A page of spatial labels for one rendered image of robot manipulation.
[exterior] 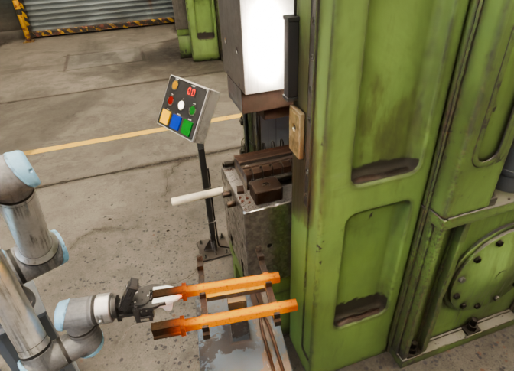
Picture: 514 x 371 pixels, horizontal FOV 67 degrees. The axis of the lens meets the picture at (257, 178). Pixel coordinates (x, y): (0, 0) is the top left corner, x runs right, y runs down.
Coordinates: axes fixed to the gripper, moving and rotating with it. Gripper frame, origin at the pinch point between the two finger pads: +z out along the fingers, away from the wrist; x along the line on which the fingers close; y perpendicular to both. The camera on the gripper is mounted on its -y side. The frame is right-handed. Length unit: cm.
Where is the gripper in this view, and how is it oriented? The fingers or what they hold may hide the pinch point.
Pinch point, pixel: (177, 292)
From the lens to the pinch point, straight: 129.3
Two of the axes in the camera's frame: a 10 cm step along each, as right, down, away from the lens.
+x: 1.7, 5.4, -8.2
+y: 0.4, 8.3, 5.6
